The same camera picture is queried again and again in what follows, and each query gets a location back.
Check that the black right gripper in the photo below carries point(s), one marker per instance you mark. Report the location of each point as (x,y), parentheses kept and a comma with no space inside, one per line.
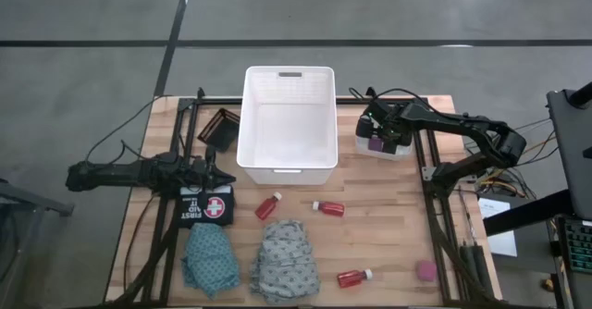
(388,119)

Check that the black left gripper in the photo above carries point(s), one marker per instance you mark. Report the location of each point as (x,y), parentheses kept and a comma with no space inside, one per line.
(201,175)

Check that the purple bandage roll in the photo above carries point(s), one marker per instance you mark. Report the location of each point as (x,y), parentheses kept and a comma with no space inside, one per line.
(375,144)

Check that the red medicine bottle white cap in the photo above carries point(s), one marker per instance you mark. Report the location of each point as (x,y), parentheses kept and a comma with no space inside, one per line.
(267,207)
(352,278)
(330,208)

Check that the grey patterned cloth bundle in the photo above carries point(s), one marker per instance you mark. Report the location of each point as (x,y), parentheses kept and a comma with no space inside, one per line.
(284,263)

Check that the pink bandage roll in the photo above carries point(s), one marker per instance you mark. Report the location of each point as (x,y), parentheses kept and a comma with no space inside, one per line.
(426,271)

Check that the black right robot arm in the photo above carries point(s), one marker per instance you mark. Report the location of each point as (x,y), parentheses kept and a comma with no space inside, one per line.
(462,126)

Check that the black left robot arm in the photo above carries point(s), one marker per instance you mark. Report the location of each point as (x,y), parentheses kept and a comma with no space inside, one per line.
(115,173)

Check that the black first aid kit pouch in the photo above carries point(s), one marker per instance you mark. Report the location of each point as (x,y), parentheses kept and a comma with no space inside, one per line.
(203,213)

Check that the small dark mesh tray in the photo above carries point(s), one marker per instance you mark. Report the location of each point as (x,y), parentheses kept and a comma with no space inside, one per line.
(217,131)

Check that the white perforated plastic basket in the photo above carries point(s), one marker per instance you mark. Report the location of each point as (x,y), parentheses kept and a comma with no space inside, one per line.
(287,133)

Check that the teal patterned cloth bundle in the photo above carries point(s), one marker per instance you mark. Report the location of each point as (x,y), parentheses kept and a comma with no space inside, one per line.
(210,263)

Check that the white paper sheet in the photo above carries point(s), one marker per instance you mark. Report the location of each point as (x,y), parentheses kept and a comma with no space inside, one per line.
(492,207)

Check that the black stand leg bar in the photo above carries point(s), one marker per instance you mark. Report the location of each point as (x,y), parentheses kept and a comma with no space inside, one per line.
(522,214)

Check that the grey metal cart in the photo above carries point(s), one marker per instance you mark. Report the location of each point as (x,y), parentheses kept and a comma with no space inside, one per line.
(28,199)

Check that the backlit keyboard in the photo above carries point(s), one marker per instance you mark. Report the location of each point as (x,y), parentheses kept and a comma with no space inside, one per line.
(578,246)

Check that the small yellow object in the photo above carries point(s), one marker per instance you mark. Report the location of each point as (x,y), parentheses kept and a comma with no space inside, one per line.
(548,285)

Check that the black aluminium table frame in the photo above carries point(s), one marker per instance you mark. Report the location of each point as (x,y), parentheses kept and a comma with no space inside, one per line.
(222,101)

